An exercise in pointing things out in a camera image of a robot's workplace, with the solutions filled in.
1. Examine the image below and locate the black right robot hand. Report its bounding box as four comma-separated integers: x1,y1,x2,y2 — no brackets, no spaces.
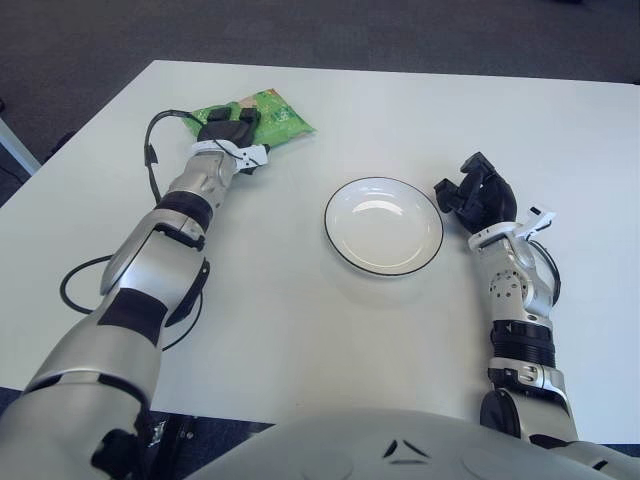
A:
432,151,519,235

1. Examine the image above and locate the green snack bag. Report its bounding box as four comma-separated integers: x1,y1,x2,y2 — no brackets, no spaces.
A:
180,87,319,147

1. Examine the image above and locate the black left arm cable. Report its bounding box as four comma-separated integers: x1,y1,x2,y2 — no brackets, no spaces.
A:
59,108,211,351

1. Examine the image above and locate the white plate black rim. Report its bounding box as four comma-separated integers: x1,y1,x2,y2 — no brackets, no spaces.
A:
323,175,445,278

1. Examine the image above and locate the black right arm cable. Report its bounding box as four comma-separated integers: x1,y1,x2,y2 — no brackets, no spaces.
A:
532,242,562,306

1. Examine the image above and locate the white furniture edge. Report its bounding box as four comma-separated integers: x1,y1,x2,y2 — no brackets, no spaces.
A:
0,117,41,176

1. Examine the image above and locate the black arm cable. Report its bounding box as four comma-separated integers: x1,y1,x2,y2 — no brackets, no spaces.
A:
59,108,211,351
532,242,562,306

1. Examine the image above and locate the grey robot torso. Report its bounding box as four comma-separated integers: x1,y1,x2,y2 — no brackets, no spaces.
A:
184,407,640,480

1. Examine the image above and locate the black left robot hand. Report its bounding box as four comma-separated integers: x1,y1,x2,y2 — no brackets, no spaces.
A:
197,101,274,176

